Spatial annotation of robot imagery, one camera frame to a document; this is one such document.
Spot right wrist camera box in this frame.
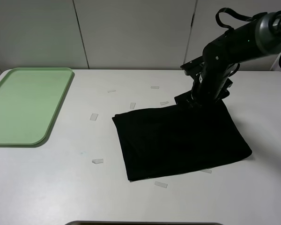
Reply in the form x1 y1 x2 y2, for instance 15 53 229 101
180 56 204 77

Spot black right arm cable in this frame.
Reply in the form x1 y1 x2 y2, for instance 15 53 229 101
215 7 265 30

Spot clear tape strip near centre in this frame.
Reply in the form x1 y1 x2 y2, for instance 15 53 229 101
155 181 168 188

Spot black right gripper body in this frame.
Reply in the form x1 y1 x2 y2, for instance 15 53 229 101
186 79 232 108

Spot black short sleeve shirt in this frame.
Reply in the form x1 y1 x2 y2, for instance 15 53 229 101
112 100 252 181

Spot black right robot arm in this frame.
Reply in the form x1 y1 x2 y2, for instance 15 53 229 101
181 8 281 107

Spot clear tape strip near right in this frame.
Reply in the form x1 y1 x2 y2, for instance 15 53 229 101
201 169 212 174

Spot light green plastic tray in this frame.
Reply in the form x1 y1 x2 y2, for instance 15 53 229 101
0 67 74 147

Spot clear tape strip middle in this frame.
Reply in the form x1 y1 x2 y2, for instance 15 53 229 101
130 102 136 110

